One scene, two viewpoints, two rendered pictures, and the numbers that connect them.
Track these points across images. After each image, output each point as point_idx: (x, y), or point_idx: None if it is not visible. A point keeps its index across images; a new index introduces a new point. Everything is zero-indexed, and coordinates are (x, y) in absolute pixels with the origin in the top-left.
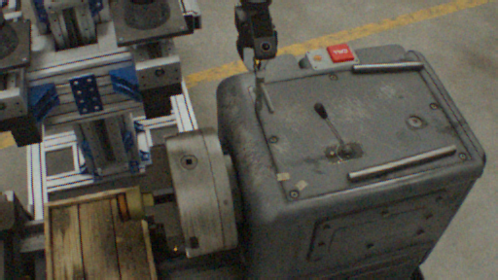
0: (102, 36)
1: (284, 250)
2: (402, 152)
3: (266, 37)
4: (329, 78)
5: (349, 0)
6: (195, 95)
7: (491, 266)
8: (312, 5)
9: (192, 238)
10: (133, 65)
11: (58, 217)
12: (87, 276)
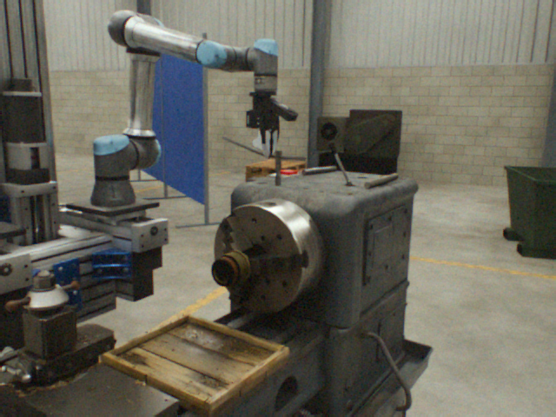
0: (66, 234)
1: (359, 250)
2: None
3: (287, 108)
4: (295, 177)
5: (161, 299)
6: None
7: (417, 391)
8: (132, 311)
9: (302, 255)
10: (112, 248)
11: (126, 359)
12: (208, 373)
